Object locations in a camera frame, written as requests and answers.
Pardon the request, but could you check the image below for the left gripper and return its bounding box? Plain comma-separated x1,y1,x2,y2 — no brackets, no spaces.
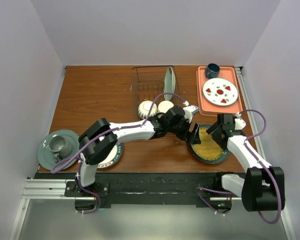
167,116,200,145

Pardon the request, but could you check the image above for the yellow green ribbed plate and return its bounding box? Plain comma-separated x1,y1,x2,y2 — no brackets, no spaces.
191,126,223,162

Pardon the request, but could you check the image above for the dark blue plate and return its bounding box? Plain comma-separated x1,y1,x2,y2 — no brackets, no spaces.
189,124,230,165

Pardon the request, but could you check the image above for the cream ceramic mug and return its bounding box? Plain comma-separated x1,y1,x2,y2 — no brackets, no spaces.
157,100,174,114

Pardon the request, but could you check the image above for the mint green flower plate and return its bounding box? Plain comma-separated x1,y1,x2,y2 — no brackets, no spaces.
163,66,176,101

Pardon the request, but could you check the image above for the black wire dish rack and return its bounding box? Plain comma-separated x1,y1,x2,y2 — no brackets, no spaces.
131,65,183,120

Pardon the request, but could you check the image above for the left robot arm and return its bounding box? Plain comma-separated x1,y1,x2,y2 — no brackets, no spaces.
75,105,201,196

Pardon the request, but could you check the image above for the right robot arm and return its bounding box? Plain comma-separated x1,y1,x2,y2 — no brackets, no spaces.
206,113,285,212

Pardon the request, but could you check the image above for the watermelon pattern plate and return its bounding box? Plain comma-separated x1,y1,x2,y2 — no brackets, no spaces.
202,77,239,107

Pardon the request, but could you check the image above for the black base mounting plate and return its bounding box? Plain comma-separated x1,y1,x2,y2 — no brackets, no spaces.
64,171,243,216

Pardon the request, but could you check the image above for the dark blue mug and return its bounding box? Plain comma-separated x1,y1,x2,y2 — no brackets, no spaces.
205,63,220,79

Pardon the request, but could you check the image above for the white plate green lettered rim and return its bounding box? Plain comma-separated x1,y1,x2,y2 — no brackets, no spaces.
97,143,123,169

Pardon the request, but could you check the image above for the grey ceramic cup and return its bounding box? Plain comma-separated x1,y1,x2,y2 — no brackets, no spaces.
48,135,73,163

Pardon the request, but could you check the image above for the grey green plate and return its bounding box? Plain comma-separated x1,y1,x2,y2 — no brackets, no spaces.
37,129,79,171

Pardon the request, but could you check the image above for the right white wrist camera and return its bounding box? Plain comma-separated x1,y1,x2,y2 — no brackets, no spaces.
234,112,246,130

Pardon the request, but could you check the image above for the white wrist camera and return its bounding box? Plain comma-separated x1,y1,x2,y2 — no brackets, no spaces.
182,101,199,123
234,112,246,130

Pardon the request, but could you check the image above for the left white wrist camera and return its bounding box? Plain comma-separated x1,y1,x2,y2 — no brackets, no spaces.
182,101,199,123

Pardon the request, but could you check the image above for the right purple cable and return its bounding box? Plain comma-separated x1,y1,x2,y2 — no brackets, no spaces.
236,109,283,225

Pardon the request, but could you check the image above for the purple cable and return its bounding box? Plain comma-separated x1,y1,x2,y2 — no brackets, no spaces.
50,92,190,175
236,109,283,225

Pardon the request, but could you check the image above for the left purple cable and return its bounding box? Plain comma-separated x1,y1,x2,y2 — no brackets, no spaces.
50,92,190,175

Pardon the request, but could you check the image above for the aluminium frame rail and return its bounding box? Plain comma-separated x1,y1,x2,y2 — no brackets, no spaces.
9,178,94,240

